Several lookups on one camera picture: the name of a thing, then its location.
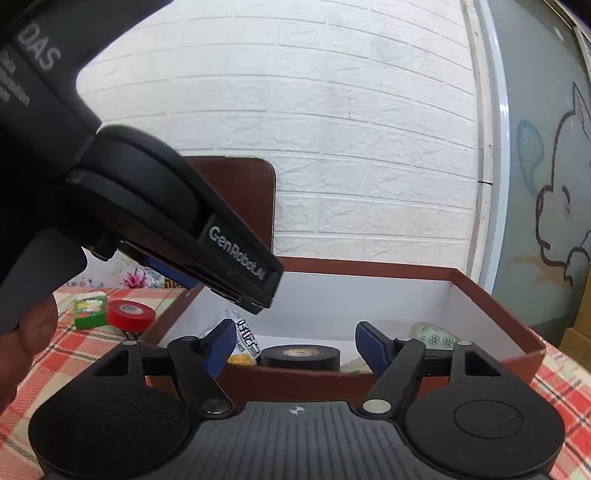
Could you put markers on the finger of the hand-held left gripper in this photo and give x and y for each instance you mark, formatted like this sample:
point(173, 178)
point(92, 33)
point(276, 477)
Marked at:
point(240, 258)
point(171, 272)

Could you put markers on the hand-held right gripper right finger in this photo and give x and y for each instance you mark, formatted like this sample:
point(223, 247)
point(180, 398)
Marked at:
point(371, 350)

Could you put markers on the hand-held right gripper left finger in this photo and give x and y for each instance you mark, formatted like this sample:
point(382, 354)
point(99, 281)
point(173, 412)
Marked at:
point(219, 348)

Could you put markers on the white yellow snack packet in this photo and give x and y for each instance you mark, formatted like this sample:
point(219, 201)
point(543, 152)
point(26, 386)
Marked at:
point(244, 341)

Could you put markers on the clear tape roll green print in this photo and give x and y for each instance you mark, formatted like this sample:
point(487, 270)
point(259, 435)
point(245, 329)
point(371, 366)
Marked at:
point(434, 337)

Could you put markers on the black tape roll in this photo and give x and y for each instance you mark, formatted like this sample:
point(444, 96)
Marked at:
point(300, 357)

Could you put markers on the brown cardboard box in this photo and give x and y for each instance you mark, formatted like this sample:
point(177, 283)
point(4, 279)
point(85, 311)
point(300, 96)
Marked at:
point(300, 385)

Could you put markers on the person's left hand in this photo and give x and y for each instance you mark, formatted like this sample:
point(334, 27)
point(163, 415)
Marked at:
point(27, 341)

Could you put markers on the white floral cloth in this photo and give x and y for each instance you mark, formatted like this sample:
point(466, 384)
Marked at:
point(134, 272)

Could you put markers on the brown chair backrest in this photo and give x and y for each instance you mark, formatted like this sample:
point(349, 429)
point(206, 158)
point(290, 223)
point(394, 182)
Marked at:
point(249, 203)

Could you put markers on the red tape roll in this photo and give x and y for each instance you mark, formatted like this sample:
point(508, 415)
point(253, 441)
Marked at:
point(131, 316)

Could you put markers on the green printed box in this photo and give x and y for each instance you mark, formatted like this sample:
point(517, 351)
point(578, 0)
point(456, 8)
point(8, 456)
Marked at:
point(90, 314)

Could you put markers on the plaid blanket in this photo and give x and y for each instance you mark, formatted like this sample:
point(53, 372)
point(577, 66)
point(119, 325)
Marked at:
point(563, 383)

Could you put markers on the tan cardboard box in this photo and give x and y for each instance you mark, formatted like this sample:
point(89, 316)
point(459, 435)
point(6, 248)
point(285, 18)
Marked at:
point(577, 339)

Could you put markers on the glass door with cartoon drawing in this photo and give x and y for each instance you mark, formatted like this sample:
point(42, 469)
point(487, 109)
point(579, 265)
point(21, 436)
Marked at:
point(545, 161)

